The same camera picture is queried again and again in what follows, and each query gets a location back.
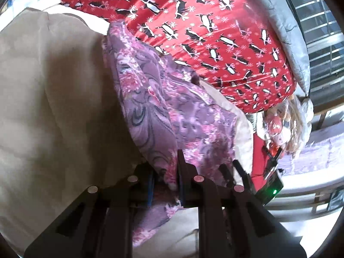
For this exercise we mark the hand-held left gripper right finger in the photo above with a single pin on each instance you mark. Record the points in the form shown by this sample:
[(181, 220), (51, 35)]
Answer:
[(183, 185)]

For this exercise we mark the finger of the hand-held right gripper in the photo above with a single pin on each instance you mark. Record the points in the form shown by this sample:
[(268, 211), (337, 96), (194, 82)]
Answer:
[(225, 173), (243, 176)]

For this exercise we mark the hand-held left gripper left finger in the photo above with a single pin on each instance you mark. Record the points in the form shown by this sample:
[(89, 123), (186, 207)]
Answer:
[(149, 186)]

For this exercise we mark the purple floral shirt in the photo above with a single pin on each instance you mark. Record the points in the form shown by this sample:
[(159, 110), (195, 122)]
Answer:
[(150, 99)]

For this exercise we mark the red cloth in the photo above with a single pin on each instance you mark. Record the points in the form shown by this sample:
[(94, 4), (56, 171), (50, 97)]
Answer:
[(258, 156)]

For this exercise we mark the black cross-shaped tool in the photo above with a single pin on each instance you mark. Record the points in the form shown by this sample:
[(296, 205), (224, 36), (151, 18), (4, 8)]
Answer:
[(272, 157)]

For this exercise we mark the lilac cloth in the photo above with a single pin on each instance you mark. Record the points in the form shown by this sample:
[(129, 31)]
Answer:
[(319, 150)]

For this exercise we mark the clear plastic bag of dolls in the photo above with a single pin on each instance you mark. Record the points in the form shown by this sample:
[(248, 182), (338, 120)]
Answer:
[(293, 123)]

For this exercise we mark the beige fleece blanket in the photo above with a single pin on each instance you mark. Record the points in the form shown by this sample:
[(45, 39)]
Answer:
[(53, 99)]

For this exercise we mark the red penguin print quilt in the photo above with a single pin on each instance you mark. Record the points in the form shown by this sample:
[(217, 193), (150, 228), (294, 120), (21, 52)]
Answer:
[(201, 32)]

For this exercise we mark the grey pillow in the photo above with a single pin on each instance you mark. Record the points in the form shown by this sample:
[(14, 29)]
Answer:
[(276, 18)]

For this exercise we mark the metal window grille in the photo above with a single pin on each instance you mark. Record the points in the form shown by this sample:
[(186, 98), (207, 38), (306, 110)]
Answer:
[(319, 32)]

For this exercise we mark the white rail frame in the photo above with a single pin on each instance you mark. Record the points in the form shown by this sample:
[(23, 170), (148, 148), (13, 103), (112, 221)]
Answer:
[(298, 196)]

